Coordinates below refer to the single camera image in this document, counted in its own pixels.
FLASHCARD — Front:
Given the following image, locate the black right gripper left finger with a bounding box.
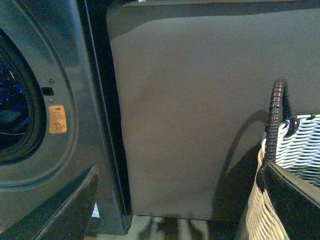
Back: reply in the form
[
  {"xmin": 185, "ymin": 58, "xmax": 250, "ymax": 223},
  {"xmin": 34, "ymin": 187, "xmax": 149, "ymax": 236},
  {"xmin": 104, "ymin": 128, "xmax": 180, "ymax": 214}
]
[{"xmin": 0, "ymin": 165, "xmax": 99, "ymax": 240}]

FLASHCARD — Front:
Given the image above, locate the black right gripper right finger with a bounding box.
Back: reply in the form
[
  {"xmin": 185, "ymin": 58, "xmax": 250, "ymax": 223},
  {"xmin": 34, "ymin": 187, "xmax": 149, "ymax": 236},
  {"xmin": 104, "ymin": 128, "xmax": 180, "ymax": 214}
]
[{"xmin": 259, "ymin": 161, "xmax": 320, "ymax": 240}]

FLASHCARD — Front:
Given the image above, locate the grey front-load washing machine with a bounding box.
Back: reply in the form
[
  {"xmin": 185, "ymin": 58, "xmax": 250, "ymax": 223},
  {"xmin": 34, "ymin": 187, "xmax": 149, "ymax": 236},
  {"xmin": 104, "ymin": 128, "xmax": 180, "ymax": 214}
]
[{"xmin": 0, "ymin": 0, "xmax": 132, "ymax": 235}]

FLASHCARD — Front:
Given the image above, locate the white woven laundry basket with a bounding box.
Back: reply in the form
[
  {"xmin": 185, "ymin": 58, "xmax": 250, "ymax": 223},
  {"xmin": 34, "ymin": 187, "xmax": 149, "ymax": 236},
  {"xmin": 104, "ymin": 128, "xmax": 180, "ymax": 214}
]
[{"xmin": 237, "ymin": 113, "xmax": 320, "ymax": 240}]

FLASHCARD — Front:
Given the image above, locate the orange warning sticker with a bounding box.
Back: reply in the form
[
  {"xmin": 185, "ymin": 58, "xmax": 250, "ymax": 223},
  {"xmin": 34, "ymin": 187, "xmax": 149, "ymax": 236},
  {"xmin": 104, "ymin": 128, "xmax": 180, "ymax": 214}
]
[{"xmin": 49, "ymin": 105, "xmax": 67, "ymax": 134}]

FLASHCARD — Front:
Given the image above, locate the dark wrapped basket handle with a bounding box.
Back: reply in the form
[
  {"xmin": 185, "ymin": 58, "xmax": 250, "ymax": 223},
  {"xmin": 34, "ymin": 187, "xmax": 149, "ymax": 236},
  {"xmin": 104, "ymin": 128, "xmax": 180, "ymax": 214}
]
[{"xmin": 264, "ymin": 78, "xmax": 299, "ymax": 162}]

